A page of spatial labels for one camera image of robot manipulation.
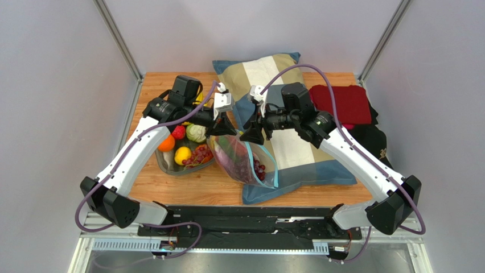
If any clear zip top bag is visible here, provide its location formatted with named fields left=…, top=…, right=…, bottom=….
left=207, top=130, right=278, bottom=189

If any dark red grape bunch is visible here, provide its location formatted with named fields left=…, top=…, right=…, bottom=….
left=236, top=160, right=266, bottom=185

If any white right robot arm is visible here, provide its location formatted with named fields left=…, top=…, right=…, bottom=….
left=240, top=82, right=422, bottom=235

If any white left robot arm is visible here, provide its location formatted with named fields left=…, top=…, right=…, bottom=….
left=75, top=75, right=236, bottom=233

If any yellow banana bunch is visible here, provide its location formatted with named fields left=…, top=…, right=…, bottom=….
left=193, top=93, right=204, bottom=105

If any green white cabbage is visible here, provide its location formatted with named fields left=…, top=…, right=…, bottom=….
left=186, top=124, right=207, bottom=143

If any purple grape bunch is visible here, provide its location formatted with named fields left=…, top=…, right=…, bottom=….
left=182, top=144, right=213, bottom=168

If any small yellow lemon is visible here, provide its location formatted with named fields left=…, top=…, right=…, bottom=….
left=174, top=146, right=192, bottom=166

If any orange fruit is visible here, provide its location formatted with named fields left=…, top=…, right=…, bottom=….
left=157, top=134, right=176, bottom=152

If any checkered blue beige pillow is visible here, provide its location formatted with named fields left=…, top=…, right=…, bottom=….
left=212, top=52, right=357, bottom=205

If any grey fruit bowl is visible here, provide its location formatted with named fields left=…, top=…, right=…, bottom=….
left=154, top=137, right=215, bottom=176

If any red folded cloth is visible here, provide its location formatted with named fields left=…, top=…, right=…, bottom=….
left=309, top=85, right=377, bottom=126

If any black cap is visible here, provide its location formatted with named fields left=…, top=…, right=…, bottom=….
left=344, top=125, right=393, bottom=168

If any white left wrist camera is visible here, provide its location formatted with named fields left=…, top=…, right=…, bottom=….
left=213, top=82, right=235, bottom=120

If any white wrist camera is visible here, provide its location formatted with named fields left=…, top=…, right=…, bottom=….
left=248, top=85, right=267, bottom=117
left=213, top=82, right=235, bottom=120

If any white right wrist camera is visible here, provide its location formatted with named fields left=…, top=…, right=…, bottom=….
left=248, top=85, right=267, bottom=117

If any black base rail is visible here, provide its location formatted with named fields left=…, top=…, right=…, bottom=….
left=137, top=205, right=363, bottom=251

